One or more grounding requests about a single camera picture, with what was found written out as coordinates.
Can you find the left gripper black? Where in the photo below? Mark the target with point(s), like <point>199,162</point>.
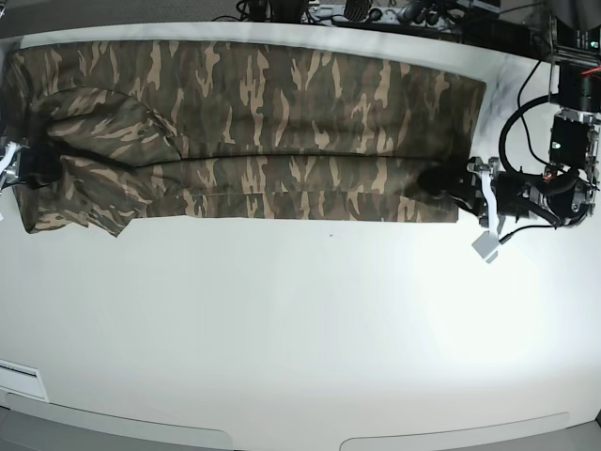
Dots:
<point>484,190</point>

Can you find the camouflage T-shirt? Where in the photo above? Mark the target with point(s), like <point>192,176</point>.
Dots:
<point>136,129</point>

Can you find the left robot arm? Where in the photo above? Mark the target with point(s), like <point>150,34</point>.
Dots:
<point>564,194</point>

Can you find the black equipment clutter behind table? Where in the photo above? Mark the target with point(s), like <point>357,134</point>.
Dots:
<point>476,23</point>

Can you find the white label on table edge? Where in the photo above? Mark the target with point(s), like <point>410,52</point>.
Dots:
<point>23,381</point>

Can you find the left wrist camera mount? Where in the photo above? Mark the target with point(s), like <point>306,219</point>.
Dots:
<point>487,246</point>

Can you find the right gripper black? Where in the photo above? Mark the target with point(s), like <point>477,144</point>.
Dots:
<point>19,166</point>

